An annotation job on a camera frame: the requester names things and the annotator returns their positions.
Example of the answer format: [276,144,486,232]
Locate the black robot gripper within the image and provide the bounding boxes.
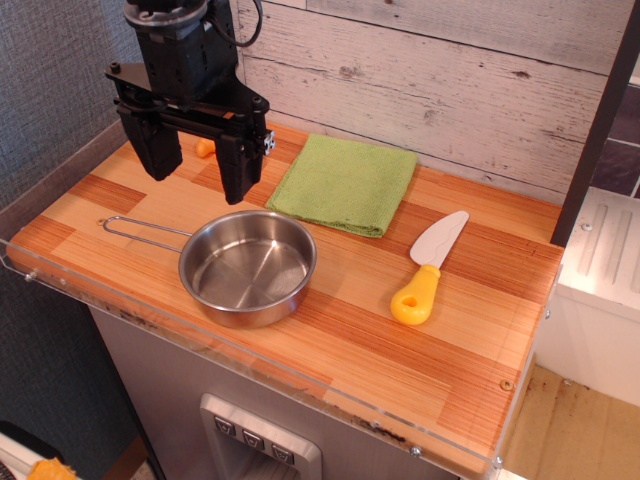
[106,1,275,205]

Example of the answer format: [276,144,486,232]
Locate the orange toy croissant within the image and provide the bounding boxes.
[195,138,216,158]

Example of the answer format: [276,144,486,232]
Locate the green cloth napkin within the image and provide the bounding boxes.
[266,134,418,238]

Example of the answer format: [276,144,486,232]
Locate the stainless steel saucepan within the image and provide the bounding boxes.
[102,210,318,329]

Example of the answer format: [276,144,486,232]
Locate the clear acrylic table guard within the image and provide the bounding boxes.
[1,126,562,479]

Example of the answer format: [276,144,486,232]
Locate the grey toy fridge cabinet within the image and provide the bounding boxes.
[91,308,452,479]

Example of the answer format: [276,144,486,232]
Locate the silver dispenser button panel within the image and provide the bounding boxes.
[200,394,323,479]

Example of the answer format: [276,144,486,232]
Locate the orange object bottom left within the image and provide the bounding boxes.
[26,458,78,480]

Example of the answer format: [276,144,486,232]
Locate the white ribbed cabinet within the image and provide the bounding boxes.
[534,188,639,405]

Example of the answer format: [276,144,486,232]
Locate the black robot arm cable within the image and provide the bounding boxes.
[207,0,264,49]

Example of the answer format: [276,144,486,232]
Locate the toy knife yellow handle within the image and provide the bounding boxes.
[390,211,470,326]

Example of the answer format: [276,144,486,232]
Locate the dark vertical post right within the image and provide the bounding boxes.
[550,0,639,247]

